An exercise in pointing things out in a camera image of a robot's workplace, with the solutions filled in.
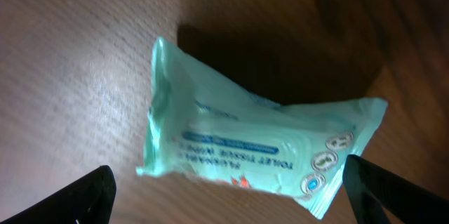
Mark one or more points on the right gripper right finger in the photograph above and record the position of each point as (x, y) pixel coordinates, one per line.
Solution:
(372, 189)

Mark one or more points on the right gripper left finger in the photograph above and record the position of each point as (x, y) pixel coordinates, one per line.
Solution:
(88, 200)

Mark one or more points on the green wet wipes packet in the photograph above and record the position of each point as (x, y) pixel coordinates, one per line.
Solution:
(202, 124)

